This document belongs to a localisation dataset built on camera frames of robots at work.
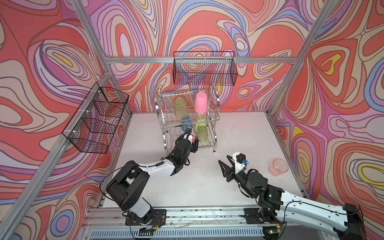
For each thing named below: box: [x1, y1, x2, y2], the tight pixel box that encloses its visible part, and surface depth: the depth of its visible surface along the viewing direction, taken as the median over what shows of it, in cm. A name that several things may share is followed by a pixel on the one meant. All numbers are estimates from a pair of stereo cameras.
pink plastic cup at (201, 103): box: [194, 91, 208, 114], surface depth 79 cm
